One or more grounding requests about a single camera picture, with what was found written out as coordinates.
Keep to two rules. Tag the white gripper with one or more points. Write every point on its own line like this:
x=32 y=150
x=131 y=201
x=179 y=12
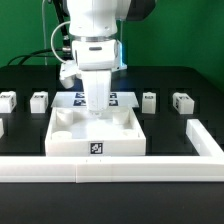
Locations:
x=95 y=61

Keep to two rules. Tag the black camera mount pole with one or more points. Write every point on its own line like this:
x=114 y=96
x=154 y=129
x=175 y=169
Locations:
x=61 y=13

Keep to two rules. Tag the white block at left edge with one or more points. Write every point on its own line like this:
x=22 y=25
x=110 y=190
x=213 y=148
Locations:
x=1 y=128

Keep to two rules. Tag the white marker plate with tags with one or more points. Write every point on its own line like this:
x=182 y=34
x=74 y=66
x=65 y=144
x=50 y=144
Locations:
x=77 y=99

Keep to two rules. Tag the white L-shaped obstacle fence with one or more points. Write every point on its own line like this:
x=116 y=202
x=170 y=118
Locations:
x=207 y=165

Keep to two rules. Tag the white square table top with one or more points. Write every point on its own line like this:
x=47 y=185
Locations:
x=77 y=132

